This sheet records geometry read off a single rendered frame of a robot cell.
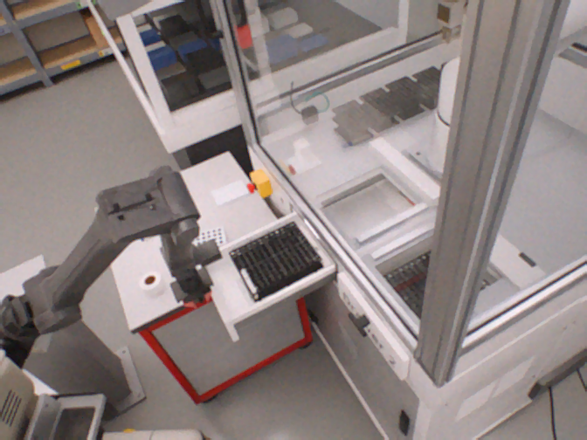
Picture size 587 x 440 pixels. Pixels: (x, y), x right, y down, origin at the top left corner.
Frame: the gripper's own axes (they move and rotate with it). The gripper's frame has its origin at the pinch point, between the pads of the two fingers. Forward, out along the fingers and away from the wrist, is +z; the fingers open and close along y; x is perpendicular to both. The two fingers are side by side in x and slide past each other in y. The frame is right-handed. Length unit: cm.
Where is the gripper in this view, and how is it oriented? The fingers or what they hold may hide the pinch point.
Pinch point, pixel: (200, 301)
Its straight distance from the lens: 127.6
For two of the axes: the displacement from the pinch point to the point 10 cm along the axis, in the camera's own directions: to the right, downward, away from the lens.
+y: 8.7, -4.2, 2.4
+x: -4.7, -6.1, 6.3
